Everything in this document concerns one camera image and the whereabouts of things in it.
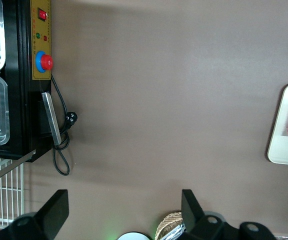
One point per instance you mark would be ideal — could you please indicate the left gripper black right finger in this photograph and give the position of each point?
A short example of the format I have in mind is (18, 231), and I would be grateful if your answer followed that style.
(191, 215)

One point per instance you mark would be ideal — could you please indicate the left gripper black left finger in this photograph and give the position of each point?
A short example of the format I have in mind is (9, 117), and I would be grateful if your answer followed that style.
(56, 212)

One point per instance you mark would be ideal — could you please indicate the aluminium foil tray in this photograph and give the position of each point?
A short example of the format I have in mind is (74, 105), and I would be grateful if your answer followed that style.
(175, 233)

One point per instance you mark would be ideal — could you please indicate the cream plastic tray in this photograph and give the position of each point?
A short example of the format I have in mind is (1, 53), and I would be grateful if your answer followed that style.
(284, 150)

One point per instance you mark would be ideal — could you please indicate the light wicker basket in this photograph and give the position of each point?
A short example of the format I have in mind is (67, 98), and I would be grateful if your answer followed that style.
(166, 222)

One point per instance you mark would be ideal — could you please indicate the grey machine lever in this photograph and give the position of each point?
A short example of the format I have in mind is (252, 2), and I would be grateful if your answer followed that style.
(9, 167)

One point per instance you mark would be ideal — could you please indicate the silver metal bar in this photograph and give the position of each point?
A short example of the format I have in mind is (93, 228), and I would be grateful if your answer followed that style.
(51, 117)

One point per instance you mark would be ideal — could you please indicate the black sealing machine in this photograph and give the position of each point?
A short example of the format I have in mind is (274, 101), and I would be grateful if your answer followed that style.
(16, 100)

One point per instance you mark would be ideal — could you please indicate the red emergency stop button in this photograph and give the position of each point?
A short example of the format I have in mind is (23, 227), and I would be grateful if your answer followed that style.
(45, 62)

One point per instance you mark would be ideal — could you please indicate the red rocker switch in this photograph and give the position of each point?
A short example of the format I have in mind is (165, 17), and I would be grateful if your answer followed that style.
(42, 15)

